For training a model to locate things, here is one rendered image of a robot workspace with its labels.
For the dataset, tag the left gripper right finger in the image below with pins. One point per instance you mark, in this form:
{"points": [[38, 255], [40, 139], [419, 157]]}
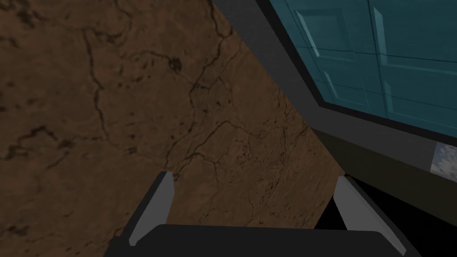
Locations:
{"points": [[360, 210]]}

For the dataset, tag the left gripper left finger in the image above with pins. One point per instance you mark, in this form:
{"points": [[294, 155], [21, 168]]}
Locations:
{"points": [[153, 210]]}

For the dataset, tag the teal panelled door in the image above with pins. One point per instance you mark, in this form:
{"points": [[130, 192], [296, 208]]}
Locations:
{"points": [[392, 53]]}

